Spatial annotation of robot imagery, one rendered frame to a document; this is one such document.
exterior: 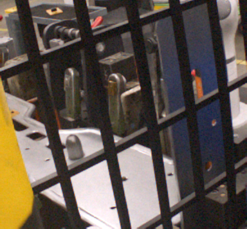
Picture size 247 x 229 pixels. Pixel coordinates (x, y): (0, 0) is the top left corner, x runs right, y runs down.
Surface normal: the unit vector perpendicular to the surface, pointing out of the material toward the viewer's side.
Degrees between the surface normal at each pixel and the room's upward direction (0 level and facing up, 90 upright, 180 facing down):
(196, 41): 90
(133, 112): 90
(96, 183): 0
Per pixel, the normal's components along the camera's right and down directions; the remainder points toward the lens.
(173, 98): 0.57, 0.17
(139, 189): -0.19, -0.92
